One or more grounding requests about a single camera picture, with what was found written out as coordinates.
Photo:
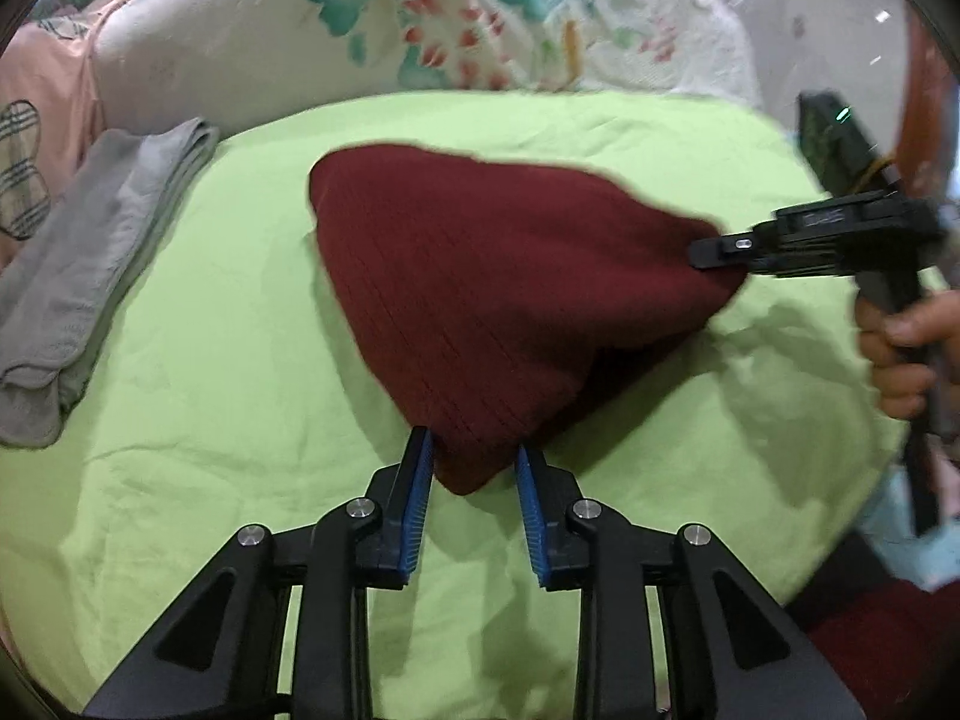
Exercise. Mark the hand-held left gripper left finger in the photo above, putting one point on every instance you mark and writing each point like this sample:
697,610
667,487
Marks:
417,510

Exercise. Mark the maroon knit sweater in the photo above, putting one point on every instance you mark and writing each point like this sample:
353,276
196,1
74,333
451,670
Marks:
510,300

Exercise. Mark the white floral quilt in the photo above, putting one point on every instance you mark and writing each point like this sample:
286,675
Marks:
420,22

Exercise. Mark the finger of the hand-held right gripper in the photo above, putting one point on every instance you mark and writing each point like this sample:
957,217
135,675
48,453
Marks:
731,249

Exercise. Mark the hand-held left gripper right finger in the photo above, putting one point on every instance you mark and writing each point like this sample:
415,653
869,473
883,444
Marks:
529,521

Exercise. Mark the folded grey cloth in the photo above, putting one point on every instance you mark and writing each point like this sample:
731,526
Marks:
97,240

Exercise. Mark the light blue cloth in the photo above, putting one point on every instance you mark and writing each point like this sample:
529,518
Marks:
892,540

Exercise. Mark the brown wooden post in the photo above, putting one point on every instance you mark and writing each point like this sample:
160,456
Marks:
924,105

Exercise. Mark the green bed sheet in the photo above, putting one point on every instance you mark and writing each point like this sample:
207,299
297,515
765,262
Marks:
225,405

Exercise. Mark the pink plaid-patch cloth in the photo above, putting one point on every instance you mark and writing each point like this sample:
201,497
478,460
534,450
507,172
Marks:
37,105

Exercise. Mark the dark red cloth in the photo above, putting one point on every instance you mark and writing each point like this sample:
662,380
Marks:
877,652

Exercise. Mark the person's right hand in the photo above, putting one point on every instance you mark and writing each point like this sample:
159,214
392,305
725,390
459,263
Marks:
911,360

